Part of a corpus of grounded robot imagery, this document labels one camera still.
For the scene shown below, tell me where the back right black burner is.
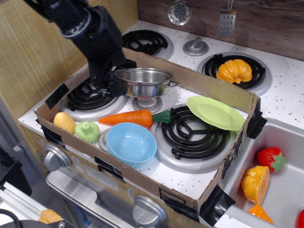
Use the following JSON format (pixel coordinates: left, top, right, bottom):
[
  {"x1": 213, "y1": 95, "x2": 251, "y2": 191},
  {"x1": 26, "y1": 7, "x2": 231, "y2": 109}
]
[{"x1": 197, "y1": 52, "x2": 273, "y2": 96}]

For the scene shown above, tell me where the light green plastic plate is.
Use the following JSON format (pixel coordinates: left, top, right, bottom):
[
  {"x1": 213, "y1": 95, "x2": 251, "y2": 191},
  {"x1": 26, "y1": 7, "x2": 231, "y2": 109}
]
[{"x1": 186, "y1": 96, "x2": 245, "y2": 131}]

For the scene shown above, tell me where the silver oven knob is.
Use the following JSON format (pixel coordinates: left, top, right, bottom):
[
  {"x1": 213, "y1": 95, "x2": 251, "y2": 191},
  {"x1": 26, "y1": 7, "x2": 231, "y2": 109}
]
[
  {"x1": 43, "y1": 144, "x2": 72, "y2": 172},
  {"x1": 133, "y1": 195, "x2": 168, "y2": 228}
]

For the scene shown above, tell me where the silver toy sink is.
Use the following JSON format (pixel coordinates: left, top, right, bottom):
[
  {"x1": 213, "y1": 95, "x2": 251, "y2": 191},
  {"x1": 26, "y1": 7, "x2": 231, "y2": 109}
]
[{"x1": 216, "y1": 118, "x2": 304, "y2": 228}]

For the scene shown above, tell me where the orange toy pumpkin half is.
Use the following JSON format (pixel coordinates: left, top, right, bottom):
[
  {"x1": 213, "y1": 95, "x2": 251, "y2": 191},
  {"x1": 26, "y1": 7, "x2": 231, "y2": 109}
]
[{"x1": 216, "y1": 59, "x2": 253, "y2": 84}]

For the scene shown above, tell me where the red toy strawberry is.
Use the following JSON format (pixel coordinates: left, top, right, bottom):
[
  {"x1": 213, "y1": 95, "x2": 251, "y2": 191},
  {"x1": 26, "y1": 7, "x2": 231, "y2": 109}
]
[{"x1": 256, "y1": 147, "x2": 286, "y2": 172}]

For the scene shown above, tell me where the silver left oven knob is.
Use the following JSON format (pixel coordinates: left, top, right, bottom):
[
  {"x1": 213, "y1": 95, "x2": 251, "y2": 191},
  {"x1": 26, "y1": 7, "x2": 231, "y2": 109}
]
[{"x1": 43, "y1": 144, "x2": 72, "y2": 172}]

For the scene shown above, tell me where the silver oven door handle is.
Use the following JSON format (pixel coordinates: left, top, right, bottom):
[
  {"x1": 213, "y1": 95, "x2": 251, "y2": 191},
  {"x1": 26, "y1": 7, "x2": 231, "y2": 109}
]
[{"x1": 46, "y1": 170, "x2": 137, "y2": 228}]

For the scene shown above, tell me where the silver back stove knob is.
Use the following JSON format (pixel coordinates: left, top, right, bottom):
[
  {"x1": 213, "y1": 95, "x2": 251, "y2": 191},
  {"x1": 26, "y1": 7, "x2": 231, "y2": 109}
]
[{"x1": 183, "y1": 37, "x2": 209, "y2": 57}]

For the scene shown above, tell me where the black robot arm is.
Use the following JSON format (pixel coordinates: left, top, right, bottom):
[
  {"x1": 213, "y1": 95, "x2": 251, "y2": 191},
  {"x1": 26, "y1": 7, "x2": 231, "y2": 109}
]
[{"x1": 26, "y1": 0, "x2": 126, "y2": 97}]

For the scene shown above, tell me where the orange toy slice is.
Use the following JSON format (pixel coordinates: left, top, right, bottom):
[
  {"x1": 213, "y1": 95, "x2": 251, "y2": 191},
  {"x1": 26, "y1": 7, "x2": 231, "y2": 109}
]
[{"x1": 247, "y1": 204, "x2": 274, "y2": 224}]

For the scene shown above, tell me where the silver right oven knob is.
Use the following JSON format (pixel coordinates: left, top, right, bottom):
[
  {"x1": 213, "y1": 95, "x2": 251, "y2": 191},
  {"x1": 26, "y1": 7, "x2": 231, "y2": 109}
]
[{"x1": 133, "y1": 195, "x2": 168, "y2": 228}]

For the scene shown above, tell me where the back left black burner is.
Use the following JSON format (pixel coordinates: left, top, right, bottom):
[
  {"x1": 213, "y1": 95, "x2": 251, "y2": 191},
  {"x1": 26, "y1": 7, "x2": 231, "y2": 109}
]
[{"x1": 122, "y1": 30, "x2": 174, "y2": 60}]

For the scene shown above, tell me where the red toy at edge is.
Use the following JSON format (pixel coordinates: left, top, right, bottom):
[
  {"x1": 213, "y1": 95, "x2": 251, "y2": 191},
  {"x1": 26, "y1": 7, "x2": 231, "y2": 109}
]
[{"x1": 294, "y1": 209, "x2": 304, "y2": 228}]

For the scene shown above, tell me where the hanging silver spatula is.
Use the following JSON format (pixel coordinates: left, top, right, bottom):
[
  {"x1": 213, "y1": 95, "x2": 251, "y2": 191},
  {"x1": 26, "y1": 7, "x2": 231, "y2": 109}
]
[{"x1": 217, "y1": 0, "x2": 237, "y2": 36}]

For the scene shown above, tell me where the light blue plastic bowl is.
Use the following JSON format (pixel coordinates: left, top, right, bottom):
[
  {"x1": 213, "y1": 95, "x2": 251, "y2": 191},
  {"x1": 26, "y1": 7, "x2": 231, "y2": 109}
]
[{"x1": 106, "y1": 123, "x2": 157, "y2": 169}]

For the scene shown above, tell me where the orange object bottom left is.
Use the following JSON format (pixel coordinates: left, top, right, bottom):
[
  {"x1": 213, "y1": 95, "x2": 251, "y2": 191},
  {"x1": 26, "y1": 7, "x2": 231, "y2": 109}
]
[{"x1": 38, "y1": 209, "x2": 62, "y2": 224}]

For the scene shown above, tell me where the green toy pepper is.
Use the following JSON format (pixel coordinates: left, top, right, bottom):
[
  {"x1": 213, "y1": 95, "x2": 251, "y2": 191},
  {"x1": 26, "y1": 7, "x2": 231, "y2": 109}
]
[{"x1": 75, "y1": 122, "x2": 100, "y2": 143}]

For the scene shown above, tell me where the yellow toy corn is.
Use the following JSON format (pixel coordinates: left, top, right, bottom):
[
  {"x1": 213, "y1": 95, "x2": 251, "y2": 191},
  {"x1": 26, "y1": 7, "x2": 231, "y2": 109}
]
[{"x1": 53, "y1": 112, "x2": 76, "y2": 134}]

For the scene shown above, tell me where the front right black burner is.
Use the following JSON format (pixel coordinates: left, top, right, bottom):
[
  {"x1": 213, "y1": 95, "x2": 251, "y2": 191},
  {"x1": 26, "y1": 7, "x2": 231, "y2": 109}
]
[{"x1": 150, "y1": 104, "x2": 236, "y2": 174}]

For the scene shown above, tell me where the brown cardboard fence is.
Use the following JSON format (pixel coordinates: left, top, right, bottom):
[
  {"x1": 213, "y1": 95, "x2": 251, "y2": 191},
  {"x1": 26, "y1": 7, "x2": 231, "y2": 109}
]
[{"x1": 36, "y1": 49, "x2": 260, "y2": 228}]

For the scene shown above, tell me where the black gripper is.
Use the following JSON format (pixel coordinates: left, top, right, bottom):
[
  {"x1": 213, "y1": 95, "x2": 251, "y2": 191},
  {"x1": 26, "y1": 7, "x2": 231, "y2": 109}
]
[{"x1": 72, "y1": 6, "x2": 126, "y2": 97}]

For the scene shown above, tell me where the black burner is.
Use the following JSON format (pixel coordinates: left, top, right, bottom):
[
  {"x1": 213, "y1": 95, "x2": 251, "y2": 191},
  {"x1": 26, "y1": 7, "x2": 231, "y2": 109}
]
[
  {"x1": 150, "y1": 104, "x2": 236, "y2": 174},
  {"x1": 122, "y1": 30, "x2": 174, "y2": 60},
  {"x1": 197, "y1": 52, "x2": 273, "y2": 96},
  {"x1": 60, "y1": 79, "x2": 128, "y2": 122}
]

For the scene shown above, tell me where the front left black burner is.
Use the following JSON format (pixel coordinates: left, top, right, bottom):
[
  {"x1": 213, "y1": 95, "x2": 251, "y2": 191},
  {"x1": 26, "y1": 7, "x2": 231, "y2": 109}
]
[{"x1": 60, "y1": 79, "x2": 128, "y2": 122}]

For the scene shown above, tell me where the orange toy carrot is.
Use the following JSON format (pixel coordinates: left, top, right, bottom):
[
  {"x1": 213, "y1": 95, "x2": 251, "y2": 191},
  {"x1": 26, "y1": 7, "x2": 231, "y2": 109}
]
[{"x1": 98, "y1": 110, "x2": 172, "y2": 128}]

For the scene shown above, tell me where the black cable bottom left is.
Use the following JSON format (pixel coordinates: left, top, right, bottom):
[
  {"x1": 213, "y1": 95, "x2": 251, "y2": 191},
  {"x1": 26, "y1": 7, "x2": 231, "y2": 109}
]
[{"x1": 0, "y1": 208, "x2": 23, "y2": 228}]

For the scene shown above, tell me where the silver centre stove knob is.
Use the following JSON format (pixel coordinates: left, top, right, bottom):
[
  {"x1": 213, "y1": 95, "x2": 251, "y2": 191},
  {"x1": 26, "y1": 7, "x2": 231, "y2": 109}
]
[{"x1": 133, "y1": 97, "x2": 162, "y2": 114}]

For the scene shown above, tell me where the small steel pot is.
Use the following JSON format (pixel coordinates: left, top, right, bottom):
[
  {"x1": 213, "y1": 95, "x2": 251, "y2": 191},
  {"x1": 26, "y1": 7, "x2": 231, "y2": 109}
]
[{"x1": 115, "y1": 68, "x2": 179, "y2": 98}]

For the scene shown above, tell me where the orange pumpkin half in sink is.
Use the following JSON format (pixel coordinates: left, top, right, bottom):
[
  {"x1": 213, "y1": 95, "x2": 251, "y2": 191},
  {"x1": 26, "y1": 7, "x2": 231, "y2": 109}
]
[{"x1": 241, "y1": 166, "x2": 270, "y2": 205}]

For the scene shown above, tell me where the hanging silver strainer ladle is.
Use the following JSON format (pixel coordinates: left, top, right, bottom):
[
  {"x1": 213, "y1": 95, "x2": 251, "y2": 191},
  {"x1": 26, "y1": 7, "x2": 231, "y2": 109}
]
[{"x1": 168, "y1": 0, "x2": 192, "y2": 26}]

